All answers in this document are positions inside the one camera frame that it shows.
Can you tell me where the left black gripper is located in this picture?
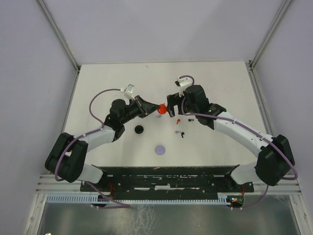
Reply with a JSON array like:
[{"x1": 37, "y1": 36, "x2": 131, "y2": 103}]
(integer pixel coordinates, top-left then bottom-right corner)
[{"x1": 121, "y1": 95, "x2": 160, "y2": 124}]

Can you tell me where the red charging case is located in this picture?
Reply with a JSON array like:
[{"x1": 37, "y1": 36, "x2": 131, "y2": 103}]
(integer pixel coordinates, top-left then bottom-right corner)
[{"x1": 157, "y1": 103, "x2": 167, "y2": 115}]

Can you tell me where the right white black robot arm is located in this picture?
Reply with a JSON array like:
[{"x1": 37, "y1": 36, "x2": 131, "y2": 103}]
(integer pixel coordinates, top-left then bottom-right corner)
[{"x1": 167, "y1": 85, "x2": 298, "y2": 191}]

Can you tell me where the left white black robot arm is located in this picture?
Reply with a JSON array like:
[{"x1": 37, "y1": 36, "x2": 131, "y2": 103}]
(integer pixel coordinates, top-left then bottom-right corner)
[{"x1": 45, "y1": 95, "x2": 160, "y2": 191}]

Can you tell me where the black charging case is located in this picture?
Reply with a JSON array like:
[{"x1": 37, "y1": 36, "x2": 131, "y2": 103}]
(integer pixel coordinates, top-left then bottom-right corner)
[{"x1": 134, "y1": 125, "x2": 144, "y2": 134}]

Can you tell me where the purple charging case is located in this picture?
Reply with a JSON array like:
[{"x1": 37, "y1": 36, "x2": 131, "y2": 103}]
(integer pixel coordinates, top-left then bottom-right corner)
[{"x1": 155, "y1": 145, "x2": 166, "y2": 155}]

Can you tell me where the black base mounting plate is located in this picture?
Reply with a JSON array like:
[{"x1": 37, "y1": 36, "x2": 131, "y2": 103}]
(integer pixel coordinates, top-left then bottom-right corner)
[{"x1": 94, "y1": 166, "x2": 254, "y2": 201}]

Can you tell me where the controller board with leds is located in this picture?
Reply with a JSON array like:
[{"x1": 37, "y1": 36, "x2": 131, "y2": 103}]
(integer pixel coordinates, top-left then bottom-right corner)
[{"x1": 230, "y1": 196, "x2": 245, "y2": 207}]

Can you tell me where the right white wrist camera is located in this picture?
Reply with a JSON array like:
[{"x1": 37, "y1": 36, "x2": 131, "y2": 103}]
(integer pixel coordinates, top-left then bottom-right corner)
[{"x1": 175, "y1": 75, "x2": 194, "y2": 97}]

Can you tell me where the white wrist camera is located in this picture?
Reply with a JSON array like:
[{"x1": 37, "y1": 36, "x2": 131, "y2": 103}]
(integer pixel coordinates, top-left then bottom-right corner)
[
  {"x1": 120, "y1": 84, "x2": 135, "y2": 100},
  {"x1": 175, "y1": 75, "x2": 194, "y2": 97}
]

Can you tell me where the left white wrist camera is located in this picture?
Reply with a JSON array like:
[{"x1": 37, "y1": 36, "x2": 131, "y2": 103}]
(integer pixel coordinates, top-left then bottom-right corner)
[{"x1": 120, "y1": 84, "x2": 135, "y2": 100}]

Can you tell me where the right aluminium frame post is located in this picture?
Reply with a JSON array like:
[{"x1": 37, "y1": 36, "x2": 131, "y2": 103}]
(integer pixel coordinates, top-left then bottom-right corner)
[{"x1": 247, "y1": 0, "x2": 294, "y2": 71}]

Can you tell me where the aluminium frame post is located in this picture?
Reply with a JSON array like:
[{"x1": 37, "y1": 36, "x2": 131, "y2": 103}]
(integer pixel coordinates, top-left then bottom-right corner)
[
  {"x1": 36, "y1": 0, "x2": 81, "y2": 72},
  {"x1": 247, "y1": 0, "x2": 294, "y2": 71}
]

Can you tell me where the aluminium front rail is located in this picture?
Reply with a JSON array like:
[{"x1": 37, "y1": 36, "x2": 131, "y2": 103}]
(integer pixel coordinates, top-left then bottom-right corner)
[{"x1": 35, "y1": 174, "x2": 301, "y2": 196}]

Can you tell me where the white slotted cable duct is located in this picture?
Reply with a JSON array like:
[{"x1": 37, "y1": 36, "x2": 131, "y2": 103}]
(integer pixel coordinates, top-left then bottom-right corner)
[{"x1": 46, "y1": 191, "x2": 233, "y2": 205}]

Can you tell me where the left aluminium frame post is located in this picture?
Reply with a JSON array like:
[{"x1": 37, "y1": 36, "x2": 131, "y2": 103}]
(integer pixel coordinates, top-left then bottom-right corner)
[{"x1": 36, "y1": 0, "x2": 81, "y2": 72}]

